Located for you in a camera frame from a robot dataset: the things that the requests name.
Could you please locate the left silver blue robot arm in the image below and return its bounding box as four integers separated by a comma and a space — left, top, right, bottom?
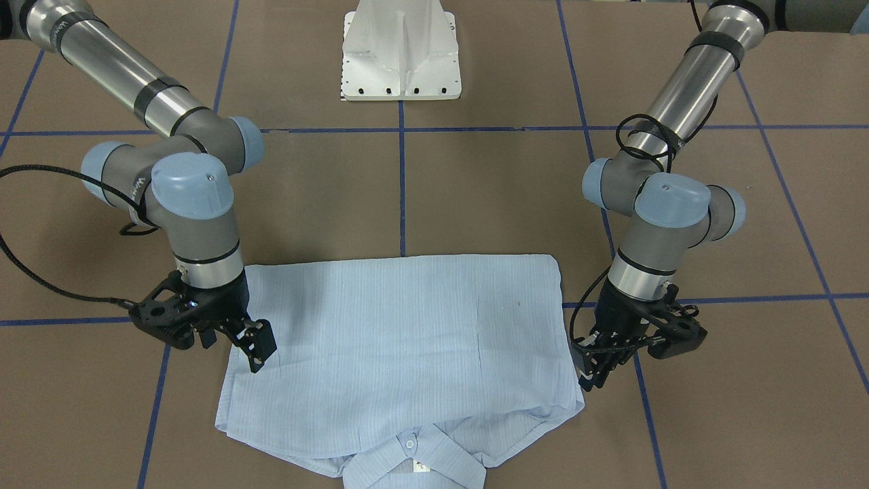
568, 1, 867, 392

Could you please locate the light blue button-up shirt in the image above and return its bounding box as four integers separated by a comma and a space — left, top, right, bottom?
215, 255, 585, 488

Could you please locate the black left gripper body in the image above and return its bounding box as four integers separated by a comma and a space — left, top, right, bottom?
585, 280, 667, 360

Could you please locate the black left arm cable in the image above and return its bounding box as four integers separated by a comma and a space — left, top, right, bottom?
567, 88, 720, 354

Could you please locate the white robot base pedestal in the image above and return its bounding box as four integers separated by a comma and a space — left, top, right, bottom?
339, 1, 462, 101

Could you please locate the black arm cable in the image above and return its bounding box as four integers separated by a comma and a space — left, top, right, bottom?
0, 165, 160, 310
567, 88, 720, 354

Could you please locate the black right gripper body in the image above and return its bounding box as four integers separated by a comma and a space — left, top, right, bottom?
178, 272, 253, 347

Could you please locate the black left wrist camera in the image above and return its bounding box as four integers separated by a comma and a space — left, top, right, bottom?
640, 283, 708, 359

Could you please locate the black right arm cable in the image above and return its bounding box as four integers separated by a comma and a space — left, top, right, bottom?
0, 165, 160, 310

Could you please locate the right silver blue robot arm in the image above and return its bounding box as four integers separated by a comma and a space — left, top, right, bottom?
2, 1, 276, 372

